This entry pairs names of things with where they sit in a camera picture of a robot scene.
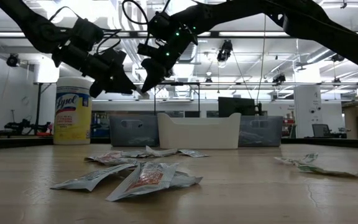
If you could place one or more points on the black metal table frame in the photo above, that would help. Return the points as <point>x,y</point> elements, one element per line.
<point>17,143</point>

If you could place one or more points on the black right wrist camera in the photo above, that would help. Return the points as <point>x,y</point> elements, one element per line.
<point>160,26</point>

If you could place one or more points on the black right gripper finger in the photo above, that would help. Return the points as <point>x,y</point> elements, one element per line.
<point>155,73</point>

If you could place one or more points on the white square pillar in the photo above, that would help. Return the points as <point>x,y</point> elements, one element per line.
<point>308,112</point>

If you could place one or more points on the silver ventilation duct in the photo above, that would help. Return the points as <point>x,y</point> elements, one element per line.
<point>191,57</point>

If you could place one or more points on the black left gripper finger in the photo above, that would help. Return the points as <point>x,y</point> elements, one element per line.
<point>121,84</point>

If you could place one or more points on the plain white strip packet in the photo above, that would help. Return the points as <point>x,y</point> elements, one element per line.
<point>287,161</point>

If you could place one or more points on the white plastic bin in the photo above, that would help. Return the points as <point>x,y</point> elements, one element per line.
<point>197,133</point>

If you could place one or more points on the rig light bar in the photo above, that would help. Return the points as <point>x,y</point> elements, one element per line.
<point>253,34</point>

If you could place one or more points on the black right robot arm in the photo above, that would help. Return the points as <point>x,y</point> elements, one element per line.
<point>322,28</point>

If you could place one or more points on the white packet red label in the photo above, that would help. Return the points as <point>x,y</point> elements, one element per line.
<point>193,153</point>
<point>113,158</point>
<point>148,182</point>

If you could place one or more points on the black ceiling spotlight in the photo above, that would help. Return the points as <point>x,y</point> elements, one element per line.
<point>279,79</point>
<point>338,58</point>
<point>225,49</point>
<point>13,60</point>

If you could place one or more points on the translucent grey plastic bin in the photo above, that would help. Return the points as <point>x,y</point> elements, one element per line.
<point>266,124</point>
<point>132,127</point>

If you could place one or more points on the black computer monitor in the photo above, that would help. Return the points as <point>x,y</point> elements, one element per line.
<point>235,107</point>

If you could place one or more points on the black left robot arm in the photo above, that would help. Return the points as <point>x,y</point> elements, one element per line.
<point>26,21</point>

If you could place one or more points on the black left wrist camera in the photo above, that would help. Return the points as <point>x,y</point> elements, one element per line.
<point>85,34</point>

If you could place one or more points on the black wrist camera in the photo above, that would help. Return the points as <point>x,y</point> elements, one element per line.
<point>160,26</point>
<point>85,34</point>

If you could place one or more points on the yellow Lysol wipes canister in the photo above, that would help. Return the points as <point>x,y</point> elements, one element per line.
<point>73,124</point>

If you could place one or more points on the black office chair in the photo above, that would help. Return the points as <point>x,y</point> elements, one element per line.
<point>320,130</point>

